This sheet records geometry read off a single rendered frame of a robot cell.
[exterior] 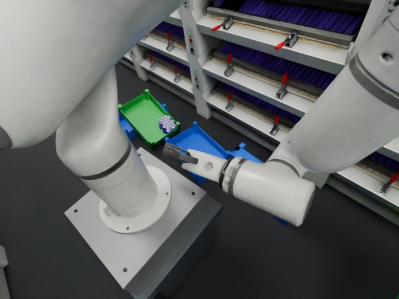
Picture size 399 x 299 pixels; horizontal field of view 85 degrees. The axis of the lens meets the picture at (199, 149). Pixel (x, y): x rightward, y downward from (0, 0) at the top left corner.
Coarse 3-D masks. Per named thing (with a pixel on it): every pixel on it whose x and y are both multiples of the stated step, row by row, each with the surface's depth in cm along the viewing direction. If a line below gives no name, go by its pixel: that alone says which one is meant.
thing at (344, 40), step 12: (216, 12) 86; (228, 12) 83; (240, 24) 80; (264, 24) 74; (276, 24) 71; (288, 24) 69; (312, 36) 65; (324, 36) 63; (336, 36) 61; (348, 36) 59; (336, 48) 61
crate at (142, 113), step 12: (144, 96) 131; (120, 108) 120; (132, 108) 130; (144, 108) 131; (156, 108) 132; (132, 120) 126; (144, 120) 127; (156, 120) 128; (144, 132) 124; (156, 132) 125; (156, 144) 119
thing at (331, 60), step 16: (208, 0) 90; (352, 0) 63; (368, 0) 60; (208, 32) 91; (224, 32) 83; (240, 32) 79; (256, 32) 76; (256, 48) 78; (272, 48) 73; (288, 48) 68; (304, 48) 66; (320, 48) 64; (352, 48) 55; (304, 64) 69; (320, 64) 64; (336, 64) 61
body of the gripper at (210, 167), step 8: (192, 152) 48; (200, 152) 47; (200, 160) 46; (208, 160) 46; (216, 160) 45; (224, 160) 46; (184, 168) 48; (192, 168) 47; (200, 168) 46; (208, 168) 46; (216, 168) 44; (224, 168) 45; (208, 176) 45; (216, 176) 44
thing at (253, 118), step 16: (208, 96) 121; (224, 96) 117; (240, 96) 111; (224, 112) 115; (240, 112) 109; (256, 112) 106; (272, 112) 102; (288, 112) 99; (256, 128) 102; (272, 128) 97; (288, 128) 97
